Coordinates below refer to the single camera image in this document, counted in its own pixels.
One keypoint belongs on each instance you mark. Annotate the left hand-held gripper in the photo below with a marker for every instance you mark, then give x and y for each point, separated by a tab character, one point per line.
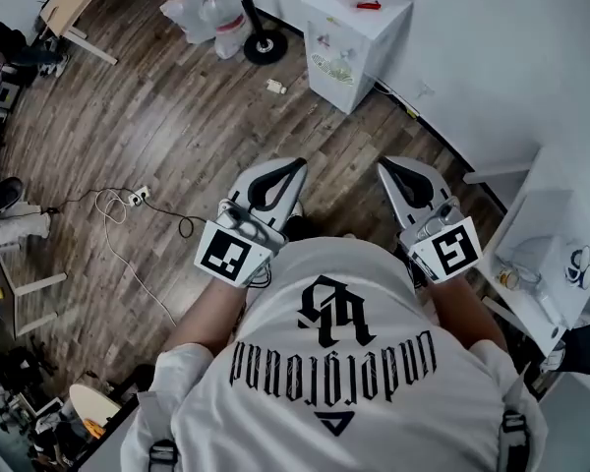
223	256

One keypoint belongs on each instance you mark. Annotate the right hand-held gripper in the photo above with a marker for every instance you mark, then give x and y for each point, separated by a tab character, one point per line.
454	251

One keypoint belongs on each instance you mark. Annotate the blue patterned white cup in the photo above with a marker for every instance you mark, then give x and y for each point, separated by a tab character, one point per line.
575	266

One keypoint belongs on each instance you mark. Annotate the person's right forearm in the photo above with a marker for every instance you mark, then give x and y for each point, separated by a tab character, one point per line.
467	312

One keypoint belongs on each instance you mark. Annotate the person's left forearm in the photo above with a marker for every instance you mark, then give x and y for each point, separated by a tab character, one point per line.
206	317

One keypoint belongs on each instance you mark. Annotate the silver smartphone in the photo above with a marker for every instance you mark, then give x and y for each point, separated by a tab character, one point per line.
232	214
440	219

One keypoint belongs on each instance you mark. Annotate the person's dark trousers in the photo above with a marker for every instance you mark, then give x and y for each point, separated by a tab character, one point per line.
302	226

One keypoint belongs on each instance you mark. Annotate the small beige box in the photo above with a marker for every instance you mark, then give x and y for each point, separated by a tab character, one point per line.
275	86

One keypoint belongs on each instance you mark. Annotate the clear plastic tray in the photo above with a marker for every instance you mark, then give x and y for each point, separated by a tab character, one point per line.
536	214

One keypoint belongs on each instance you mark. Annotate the clear jar gold lid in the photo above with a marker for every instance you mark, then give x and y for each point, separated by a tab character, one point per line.
509	278

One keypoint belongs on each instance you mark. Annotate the white extension socket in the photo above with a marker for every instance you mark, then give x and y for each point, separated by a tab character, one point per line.
138	196

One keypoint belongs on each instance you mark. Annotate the black coat rack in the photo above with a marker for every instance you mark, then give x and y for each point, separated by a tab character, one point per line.
265	44

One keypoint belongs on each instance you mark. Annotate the white water dispenser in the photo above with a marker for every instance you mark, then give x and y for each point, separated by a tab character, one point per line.
359	52

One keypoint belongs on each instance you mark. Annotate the white side table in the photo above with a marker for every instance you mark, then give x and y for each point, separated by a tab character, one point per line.
521	312

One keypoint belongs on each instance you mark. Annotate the white printed T-shirt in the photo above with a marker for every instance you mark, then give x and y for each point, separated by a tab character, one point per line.
324	401

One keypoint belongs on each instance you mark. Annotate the round beige stool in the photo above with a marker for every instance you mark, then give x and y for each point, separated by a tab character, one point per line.
93	403

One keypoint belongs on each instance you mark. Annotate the grey table white legs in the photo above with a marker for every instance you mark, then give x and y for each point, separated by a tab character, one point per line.
7	293

